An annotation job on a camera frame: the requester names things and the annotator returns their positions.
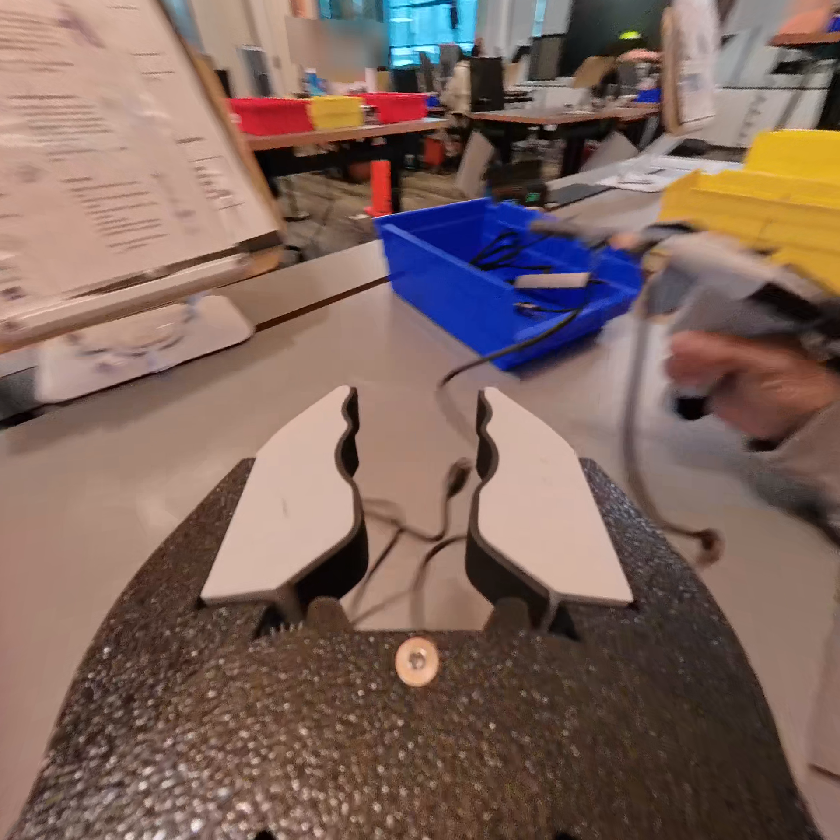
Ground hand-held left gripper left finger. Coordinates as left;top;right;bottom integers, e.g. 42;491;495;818
200;385;370;608

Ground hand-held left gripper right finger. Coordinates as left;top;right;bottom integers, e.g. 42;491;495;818
465;387;635;634

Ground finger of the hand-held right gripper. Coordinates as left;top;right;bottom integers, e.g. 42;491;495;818
529;218;651;252

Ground grey cable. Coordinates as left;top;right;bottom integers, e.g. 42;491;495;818
620;308;723;567

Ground black cable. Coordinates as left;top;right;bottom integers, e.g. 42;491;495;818
344;305;585;627
469;230;557;273

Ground blue plastic bin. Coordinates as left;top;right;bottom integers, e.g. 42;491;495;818
374;197;644;373

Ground person's right forearm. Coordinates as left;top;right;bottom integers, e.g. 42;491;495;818
745;392;840;778

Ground grey desk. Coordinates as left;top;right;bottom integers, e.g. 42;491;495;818
0;154;840;811

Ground person's right hand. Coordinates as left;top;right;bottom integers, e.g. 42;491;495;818
664;330;838;442

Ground black device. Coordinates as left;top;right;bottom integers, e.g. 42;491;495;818
491;163;550;206

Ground brown table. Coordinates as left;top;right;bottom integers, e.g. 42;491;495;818
243;117;455;219
462;104;661;179

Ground white cabinet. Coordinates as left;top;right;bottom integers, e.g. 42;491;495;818
714;39;840;149

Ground document stand with papers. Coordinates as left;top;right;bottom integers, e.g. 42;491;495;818
659;0;720;136

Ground white document stand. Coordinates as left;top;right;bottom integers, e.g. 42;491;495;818
0;246;257;404

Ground orange cone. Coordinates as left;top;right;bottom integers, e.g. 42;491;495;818
362;159;395;217

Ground red plastic bin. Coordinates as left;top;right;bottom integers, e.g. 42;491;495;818
360;92;429;124
226;97;313;137

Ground small yellow plastic bin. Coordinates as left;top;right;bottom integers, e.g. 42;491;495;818
308;95;366;131

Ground cardboard backing board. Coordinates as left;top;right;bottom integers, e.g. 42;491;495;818
174;29;287;253

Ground printed paper sheets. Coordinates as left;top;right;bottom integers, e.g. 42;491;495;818
0;0;280;309

